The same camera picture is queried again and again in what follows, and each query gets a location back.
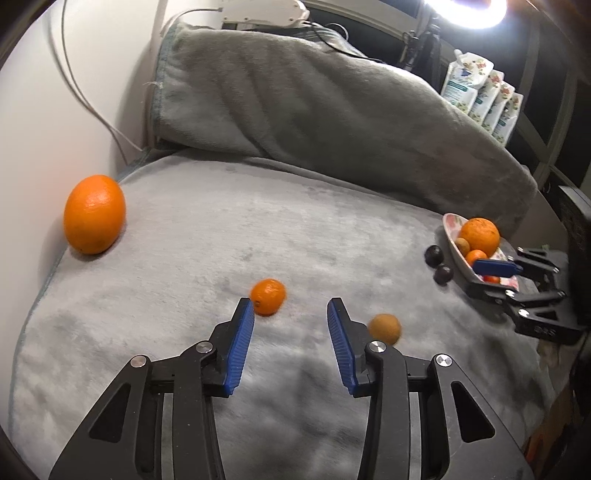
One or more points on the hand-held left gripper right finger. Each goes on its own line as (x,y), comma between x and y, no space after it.
(341,350)

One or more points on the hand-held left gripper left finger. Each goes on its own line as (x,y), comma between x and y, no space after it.
(240,346)

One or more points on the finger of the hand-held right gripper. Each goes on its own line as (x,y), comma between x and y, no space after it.
(531,304)
(496,266)

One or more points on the red cherry tomato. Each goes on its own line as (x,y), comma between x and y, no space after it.
(491,278)

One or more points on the small tangerine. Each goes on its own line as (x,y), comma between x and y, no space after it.
(476,256)

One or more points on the large mandarin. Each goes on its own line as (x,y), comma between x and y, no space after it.
(480,234)

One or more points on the white floral bowl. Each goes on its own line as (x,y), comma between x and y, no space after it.
(455,254)

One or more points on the medium tangerine with stem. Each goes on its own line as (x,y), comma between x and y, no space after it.
(268,297)

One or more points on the dark purple plum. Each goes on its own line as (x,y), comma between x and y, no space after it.
(444,274)
(434,255)

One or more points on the grey fleece blanket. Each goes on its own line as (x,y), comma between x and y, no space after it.
(277,207)

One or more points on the white floral refill pouch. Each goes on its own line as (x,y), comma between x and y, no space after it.
(489,101)
(510,122)
(461,83)
(501,113)

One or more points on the large smooth orange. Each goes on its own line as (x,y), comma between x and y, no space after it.
(94,213)

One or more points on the white power strip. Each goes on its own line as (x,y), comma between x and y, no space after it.
(263,11)

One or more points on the white window frame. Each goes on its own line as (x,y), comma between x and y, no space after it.
(549,92)

